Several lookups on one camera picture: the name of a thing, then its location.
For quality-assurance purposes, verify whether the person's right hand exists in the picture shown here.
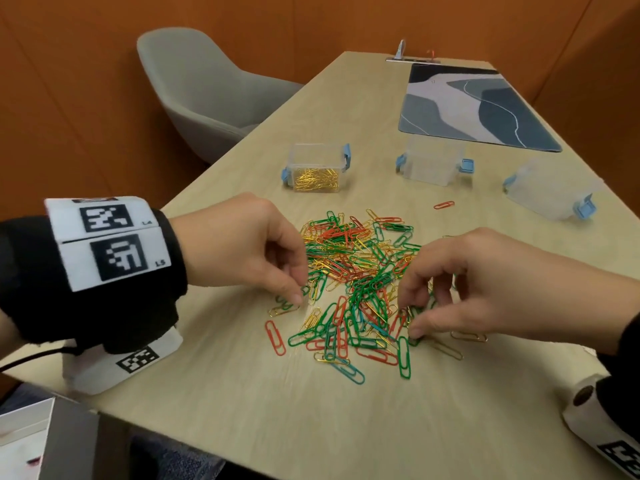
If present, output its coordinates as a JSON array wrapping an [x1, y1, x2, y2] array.
[[397, 227, 640, 357]]

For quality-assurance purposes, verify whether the person's left hand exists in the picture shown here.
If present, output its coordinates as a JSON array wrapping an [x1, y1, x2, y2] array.
[[169, 193, 309, 308]]

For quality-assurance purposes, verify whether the transparent box with blue latches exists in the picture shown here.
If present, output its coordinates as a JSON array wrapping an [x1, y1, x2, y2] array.
[[281, 142, 352, 193], [395, 137, 475, 187], [502, 157, 603, 221]]

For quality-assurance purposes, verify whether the sorted heap of gold clips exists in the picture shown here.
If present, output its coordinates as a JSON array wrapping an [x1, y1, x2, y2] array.
[[292, 167, 341, 193]]

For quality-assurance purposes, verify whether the pile of colored paper clips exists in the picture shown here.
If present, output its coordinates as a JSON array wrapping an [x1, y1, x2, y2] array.
[[263, 199, 489, 387]]

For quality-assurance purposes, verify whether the grey shell chair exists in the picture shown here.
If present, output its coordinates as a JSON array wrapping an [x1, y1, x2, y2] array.
[[136, 27, 305, 165]]

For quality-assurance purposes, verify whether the white left marker band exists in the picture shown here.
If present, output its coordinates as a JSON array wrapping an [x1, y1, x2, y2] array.
[[43, 196, 173, 293]]

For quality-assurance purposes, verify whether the blue patterned desk mat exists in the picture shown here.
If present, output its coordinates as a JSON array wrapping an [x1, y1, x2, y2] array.
[[397, 63, 563, 153]]

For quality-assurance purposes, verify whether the grey white box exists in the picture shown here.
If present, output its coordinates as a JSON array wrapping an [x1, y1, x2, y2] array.
[[0, 394, 101, 480]]

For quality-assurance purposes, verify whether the black right wrist strap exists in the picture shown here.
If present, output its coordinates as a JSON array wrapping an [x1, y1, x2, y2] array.
[[595, 312, 640, 445]]

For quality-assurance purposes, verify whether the black wrist strap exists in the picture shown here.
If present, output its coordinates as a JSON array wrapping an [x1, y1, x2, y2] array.
[[595, 312, 640, 445], [0, 209, 189, 355]]

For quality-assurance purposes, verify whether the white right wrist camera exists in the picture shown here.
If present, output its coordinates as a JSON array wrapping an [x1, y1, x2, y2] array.
[[562, 373, 640, 480]]

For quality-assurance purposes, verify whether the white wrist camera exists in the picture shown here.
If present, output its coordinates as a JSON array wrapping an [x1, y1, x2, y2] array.
[[562, 373, 640, 480], [62, 327, 185, 397]]

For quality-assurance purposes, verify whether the black left wrist strap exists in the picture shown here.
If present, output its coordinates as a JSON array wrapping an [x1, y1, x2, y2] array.
[[0, 209, 189, 355]]

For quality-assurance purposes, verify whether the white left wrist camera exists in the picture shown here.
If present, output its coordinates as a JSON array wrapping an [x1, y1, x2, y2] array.
[[62, 327, 185, 397]]

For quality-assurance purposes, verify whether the black camera cable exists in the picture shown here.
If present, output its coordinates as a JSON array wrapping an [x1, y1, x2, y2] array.
[[0, 344, 81, 373]]

